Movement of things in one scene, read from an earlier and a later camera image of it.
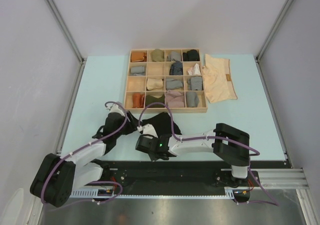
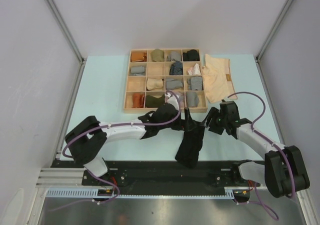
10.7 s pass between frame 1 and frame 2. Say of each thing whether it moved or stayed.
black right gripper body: moved
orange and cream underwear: stayed
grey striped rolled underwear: stayed
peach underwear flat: stayed
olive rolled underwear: stayed
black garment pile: moved
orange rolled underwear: stayed
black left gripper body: moved
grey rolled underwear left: stayed
